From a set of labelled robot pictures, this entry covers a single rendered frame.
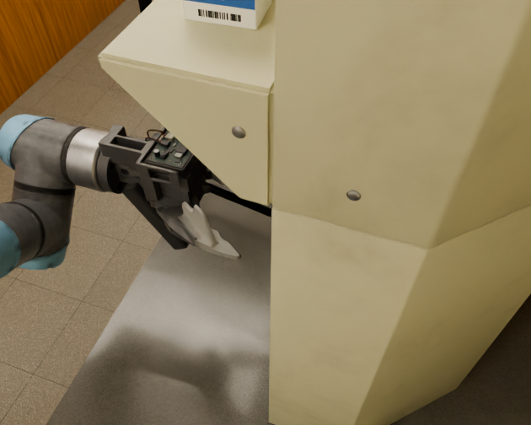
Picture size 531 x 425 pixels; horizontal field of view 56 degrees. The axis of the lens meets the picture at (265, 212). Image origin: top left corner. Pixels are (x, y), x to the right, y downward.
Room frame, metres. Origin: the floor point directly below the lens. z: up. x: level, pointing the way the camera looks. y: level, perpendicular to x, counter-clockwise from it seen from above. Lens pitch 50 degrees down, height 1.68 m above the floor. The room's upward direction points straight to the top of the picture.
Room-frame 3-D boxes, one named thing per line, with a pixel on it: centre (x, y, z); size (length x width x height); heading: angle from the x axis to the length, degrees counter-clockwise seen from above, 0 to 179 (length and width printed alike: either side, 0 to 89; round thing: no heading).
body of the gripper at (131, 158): (0.43, 0.13, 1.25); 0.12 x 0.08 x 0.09; 70
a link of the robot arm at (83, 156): (0.46, 0.21, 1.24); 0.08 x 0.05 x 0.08; 160
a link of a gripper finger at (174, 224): (0.38, 0.10, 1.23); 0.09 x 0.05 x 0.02; 34
